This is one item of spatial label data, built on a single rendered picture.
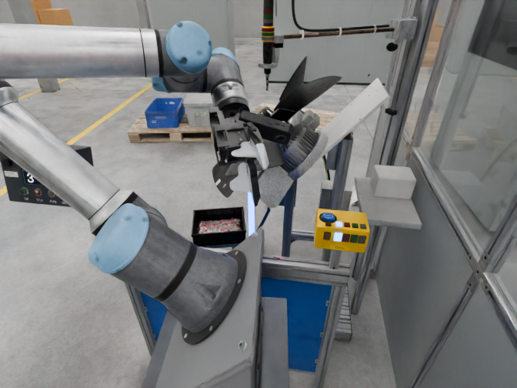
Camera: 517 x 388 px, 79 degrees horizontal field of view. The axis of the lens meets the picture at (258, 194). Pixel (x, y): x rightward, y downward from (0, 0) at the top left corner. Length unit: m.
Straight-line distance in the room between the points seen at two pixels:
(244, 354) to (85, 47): 0.50
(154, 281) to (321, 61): 6.39
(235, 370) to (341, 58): 6.53
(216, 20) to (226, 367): 8.11
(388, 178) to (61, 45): 1.30
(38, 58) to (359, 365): 1.86
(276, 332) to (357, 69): 6.36
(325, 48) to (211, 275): 6.34
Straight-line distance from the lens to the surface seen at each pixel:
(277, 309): 0.85
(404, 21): 1.53
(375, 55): 6.91
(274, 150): 1.16
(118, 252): 0.53
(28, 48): 0.59
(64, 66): 0.58
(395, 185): 1.55
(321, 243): 1.03
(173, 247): 0.55
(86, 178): 0.68
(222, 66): 0.73
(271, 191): 1.29
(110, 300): 2.33
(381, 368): 2.01
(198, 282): 0.55
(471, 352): 1.23
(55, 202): 1.24
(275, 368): 0.78
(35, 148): 0.69
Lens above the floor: 1.69
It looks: 34 degrees down
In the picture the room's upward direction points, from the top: straight up
